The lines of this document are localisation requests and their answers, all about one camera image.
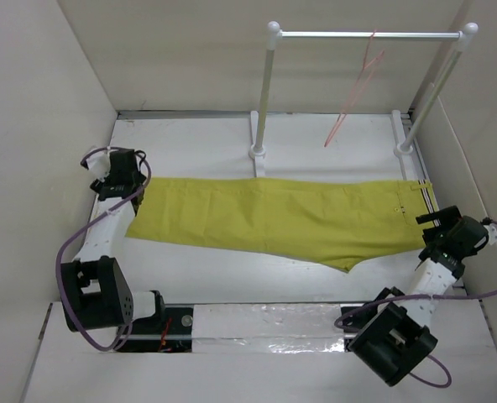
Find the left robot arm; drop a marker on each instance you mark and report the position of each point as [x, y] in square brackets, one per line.
[96, 290]

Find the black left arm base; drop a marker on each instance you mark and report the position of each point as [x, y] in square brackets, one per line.
[172, 335]

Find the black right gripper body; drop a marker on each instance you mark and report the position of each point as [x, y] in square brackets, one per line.
[447, 218]

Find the aluminium frame rail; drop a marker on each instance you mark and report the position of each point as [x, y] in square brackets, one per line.
[127, 115]

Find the yellow trousers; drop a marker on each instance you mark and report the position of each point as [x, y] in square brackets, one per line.
[336, 225]

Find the white clothes rack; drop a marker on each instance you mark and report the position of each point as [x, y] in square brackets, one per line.
[404, 141]

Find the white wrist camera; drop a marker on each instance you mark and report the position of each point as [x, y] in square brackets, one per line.
[97, 162]
[492, 233]

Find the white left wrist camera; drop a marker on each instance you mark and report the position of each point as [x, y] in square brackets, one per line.
[97, 162]

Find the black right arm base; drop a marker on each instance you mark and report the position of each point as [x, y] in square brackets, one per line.
[356, 322]

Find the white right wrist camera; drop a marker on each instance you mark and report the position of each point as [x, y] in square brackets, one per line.
[492, 233]

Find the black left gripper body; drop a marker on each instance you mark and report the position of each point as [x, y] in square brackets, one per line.
[107, 183]

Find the pink wire hanger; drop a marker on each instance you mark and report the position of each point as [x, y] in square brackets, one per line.
[365, 75]

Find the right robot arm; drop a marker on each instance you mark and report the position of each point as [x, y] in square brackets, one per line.
[392, 333]

